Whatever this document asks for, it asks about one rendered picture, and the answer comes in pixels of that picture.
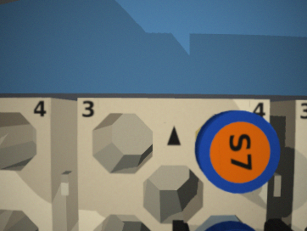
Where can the blue bench mat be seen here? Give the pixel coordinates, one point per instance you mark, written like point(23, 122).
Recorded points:
point(254, 47)

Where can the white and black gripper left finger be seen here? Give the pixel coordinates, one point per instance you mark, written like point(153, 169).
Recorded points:
point(179, 225)

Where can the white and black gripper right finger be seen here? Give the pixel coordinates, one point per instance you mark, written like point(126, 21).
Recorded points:
point(276, 225)

